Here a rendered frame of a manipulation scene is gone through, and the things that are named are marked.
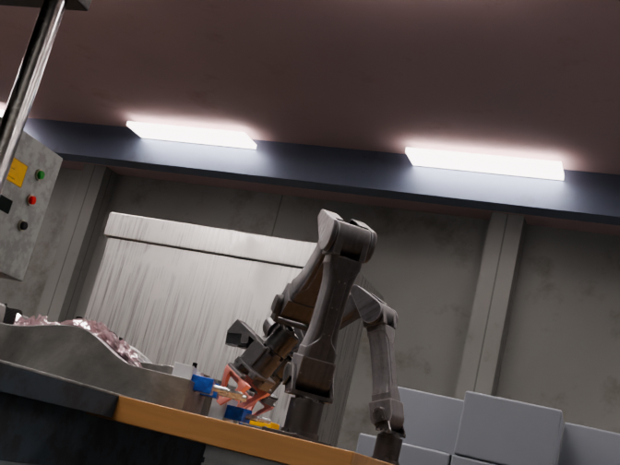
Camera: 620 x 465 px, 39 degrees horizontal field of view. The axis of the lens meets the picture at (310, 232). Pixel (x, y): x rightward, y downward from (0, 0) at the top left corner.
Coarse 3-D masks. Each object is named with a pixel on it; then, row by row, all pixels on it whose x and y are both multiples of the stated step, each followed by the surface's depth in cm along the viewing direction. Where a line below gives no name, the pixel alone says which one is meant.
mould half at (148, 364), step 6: (132, 348) 212; (138, 354) 210; (144, 360) 209; (144, 366) 184; (150, 366) 184; (156, 366) 184; (162, 366) 183; (168, 366) 183; (162, 372) 183; (168, 372) 183; (228, 384) 194; (204, 402) 184; (210, 402) 187; (240, 402) 202; (204, 408) 184; (204, 414) 185
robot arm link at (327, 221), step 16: (320, 224) 168; (336, 224) 161; (352, 224) 173; (320, 240) 165; (320, 256) 171; (368, 256) 163; (304, 272) 176; (320, 272) 173; (288, 288) 180; (304, 288) 176; (288, 304) 178; (304, 304) 179; (304, 320) 181
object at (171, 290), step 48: (144, 240) 526; (192, 240) 516; (240, 240) 506; (288, 240) 496; (96, 288) 529; (144, 288) 519; (192, 288) 509; (240, 288) 499; (144, 336) 509; (192, 336) 499; (336, 384) 531; (336, 432) 544
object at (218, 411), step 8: (232, 400) 183; (216, 408) 181; (224, 408) 180; (232, 408) 180; (240, 408) 179; (208, 416) 181; (216, 416) 180; (224, 416) 180; (232, 416) 179; (240, 416) 179; (248, 416) 180; (256, 416) 179
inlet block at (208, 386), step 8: (176, 368) 157; (184, 368) 157; (192, 368) 157; (184, 376) 156; (192, 376) 157; (200, 376) 157; (200, 384) 156; (208, 384) 156; (200, 392) 158; (208, 392) 156; (224, 392) 158; (232, 392) 158; (240, 392) 158
